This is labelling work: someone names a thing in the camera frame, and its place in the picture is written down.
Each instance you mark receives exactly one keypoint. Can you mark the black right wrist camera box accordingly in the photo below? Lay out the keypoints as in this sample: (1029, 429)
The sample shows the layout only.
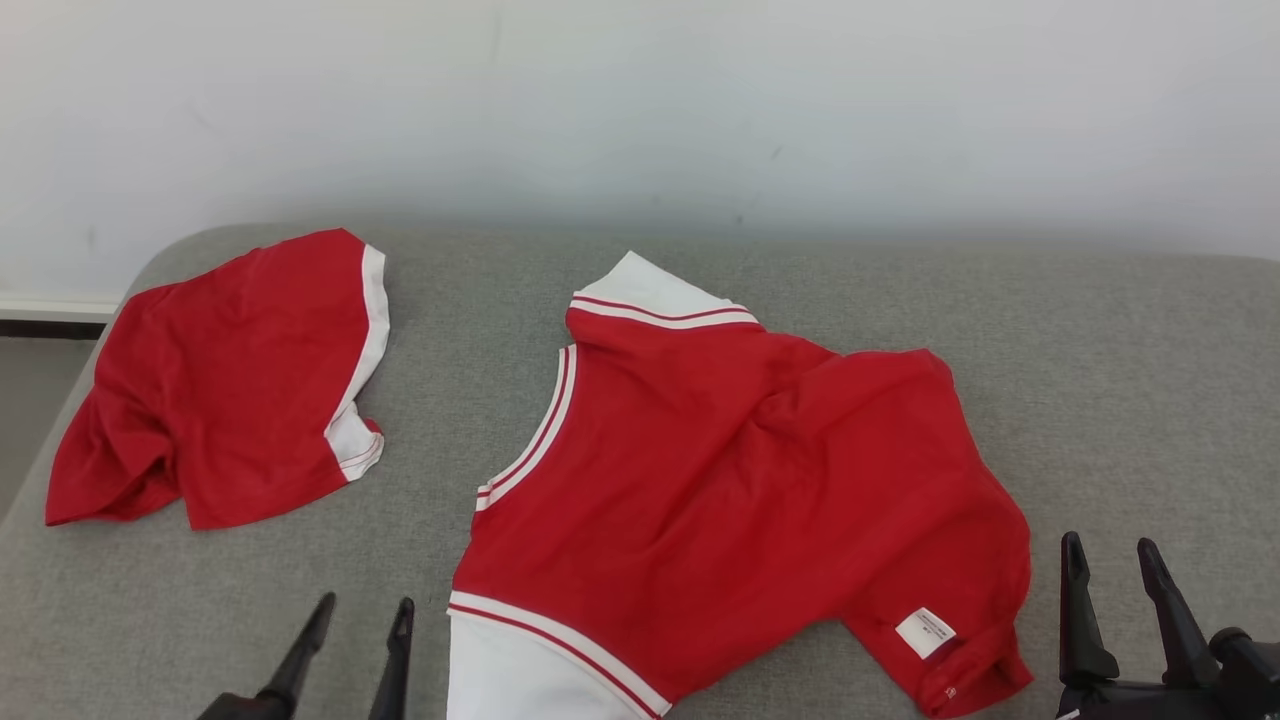
(1250, 680)

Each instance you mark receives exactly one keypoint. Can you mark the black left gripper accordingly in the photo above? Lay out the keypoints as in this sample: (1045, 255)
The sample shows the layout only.
(250, 708)

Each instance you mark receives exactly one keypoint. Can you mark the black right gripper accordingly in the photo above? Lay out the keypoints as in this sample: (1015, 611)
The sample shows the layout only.
(1140, 704)

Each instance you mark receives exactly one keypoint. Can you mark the dark wall baseboard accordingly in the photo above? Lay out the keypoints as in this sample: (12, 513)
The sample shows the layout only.
(50, 329)

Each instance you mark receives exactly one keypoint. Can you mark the red white sports shorts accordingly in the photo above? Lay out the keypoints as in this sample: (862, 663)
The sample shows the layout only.
(230, 390)

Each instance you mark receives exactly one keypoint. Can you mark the red white sports jersey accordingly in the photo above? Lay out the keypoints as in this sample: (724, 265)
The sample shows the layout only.
(720, 500)

